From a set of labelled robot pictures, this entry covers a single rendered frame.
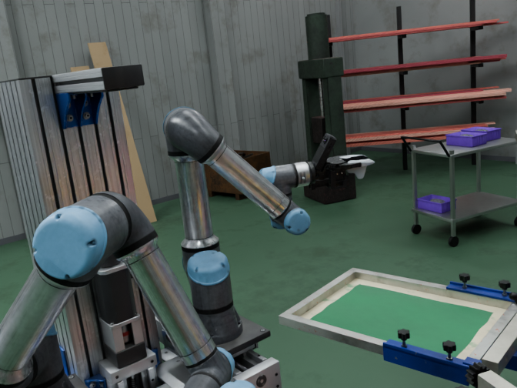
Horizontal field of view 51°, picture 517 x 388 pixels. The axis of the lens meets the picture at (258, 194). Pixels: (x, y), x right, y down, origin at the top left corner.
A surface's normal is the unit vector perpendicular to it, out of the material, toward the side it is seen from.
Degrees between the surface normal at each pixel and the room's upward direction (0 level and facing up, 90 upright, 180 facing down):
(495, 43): 90
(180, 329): 82
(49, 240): 84
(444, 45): 90
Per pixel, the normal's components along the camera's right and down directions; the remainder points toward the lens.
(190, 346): 0.10, 0.08
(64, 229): -0.17, 0.16
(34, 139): 0.61, 0.12
